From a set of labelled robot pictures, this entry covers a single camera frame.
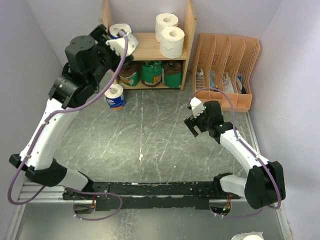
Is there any orange plastic file organizer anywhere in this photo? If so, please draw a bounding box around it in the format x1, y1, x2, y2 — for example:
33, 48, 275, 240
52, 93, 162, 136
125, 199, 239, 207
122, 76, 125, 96
191, 33, 261, 113

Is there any white toilet roll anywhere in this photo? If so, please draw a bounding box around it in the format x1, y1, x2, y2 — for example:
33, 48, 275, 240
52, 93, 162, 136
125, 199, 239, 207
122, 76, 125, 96
155, 13, 179, 42
159, 26, 185, 59

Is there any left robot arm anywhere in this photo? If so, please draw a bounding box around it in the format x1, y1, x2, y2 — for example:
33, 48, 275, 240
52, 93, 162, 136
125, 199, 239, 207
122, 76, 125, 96
9, 24, 139, 200

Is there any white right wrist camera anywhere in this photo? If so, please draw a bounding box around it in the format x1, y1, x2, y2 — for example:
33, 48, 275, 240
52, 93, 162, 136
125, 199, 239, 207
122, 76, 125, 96
190, 97, 205, 119

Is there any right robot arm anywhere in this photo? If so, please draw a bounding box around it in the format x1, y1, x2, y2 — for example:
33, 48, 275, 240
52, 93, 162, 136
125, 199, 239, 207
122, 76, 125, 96
184, 97, 286, 210

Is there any blue roll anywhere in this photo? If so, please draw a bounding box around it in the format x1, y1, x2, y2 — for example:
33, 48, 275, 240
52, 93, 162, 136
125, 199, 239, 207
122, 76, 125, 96
108, 23, 132, 39
104, 83, 126, 109

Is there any green brown roll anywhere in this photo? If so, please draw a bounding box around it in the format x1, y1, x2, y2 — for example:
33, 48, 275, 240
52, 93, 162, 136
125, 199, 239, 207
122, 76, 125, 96
119, 62, 139, 87
162, 60, 183, 88
141, 60, 162, 88

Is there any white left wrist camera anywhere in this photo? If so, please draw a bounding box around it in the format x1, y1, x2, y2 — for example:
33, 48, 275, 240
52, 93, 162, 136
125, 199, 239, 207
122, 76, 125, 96
105, 33, 139, 57

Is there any white roll bottom edge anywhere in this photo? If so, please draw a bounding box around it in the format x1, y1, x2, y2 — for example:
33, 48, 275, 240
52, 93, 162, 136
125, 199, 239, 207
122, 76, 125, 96
231, 231, 264, 240

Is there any black mounting base plate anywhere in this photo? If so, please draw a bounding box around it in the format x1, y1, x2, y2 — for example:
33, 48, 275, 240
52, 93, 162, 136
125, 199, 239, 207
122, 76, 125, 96
62, 181, 242, 212

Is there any wooden two-tier shelf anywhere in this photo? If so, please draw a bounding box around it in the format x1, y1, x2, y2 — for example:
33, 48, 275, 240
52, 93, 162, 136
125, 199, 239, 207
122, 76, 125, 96
99, 0, 198, 91

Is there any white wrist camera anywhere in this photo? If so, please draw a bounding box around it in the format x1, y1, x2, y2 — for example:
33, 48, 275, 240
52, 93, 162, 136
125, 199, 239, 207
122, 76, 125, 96
190, 97, 205, 119
105, 33, 139, 57

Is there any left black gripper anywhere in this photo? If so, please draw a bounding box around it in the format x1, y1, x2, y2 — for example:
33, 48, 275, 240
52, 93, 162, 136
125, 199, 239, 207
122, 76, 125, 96
91, 23, 136, 86

